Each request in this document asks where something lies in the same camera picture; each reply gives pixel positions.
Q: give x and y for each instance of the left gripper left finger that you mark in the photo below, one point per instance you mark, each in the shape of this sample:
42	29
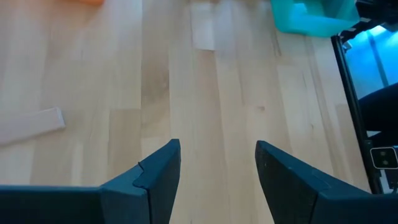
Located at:
124	202

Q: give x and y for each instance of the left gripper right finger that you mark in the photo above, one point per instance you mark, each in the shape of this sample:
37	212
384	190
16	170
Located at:
304	199

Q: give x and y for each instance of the small depth camera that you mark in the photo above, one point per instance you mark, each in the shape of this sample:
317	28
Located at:
384	157

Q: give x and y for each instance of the green plastic bin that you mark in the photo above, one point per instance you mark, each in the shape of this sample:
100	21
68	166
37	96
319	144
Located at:
311	21

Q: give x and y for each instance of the long wooden plank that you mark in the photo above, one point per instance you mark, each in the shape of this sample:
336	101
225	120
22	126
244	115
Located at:
31	126

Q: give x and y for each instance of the orange plastic bin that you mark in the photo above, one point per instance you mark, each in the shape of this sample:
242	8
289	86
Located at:
90	2

